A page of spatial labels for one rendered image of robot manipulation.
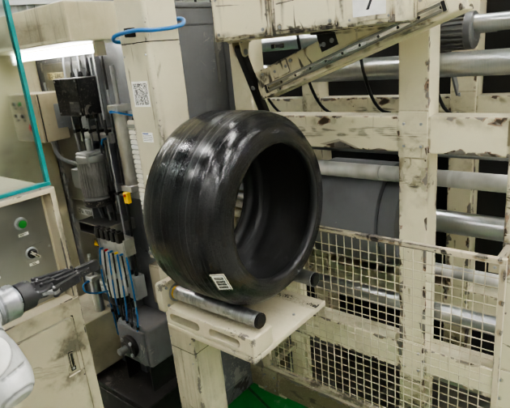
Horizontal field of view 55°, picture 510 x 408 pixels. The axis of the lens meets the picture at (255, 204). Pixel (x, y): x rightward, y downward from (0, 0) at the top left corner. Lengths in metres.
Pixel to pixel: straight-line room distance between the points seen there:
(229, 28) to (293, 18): 0.24
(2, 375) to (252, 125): 0.81
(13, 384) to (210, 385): 0.86
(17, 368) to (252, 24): 1.10
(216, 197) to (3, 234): 0.70
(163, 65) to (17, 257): 0.72
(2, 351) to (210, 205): 0.55
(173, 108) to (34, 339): 0.82
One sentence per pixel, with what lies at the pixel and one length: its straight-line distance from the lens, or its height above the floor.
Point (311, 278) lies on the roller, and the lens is 1.54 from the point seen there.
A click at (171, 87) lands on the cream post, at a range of 1.52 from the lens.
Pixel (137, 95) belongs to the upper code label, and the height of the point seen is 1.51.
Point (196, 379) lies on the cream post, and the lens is 1.84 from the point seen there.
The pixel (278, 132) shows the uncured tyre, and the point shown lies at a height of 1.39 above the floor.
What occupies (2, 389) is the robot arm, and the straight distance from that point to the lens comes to 1.22.
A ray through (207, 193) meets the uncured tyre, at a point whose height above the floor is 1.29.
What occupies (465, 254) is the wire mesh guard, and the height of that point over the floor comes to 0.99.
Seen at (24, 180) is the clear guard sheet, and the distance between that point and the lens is 1.58.
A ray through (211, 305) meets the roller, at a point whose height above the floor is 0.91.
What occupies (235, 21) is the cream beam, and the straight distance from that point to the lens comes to 1.58.
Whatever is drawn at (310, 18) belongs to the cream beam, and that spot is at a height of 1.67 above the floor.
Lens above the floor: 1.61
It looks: 18 degrees down
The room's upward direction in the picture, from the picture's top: 6 degrees counter-clockwise
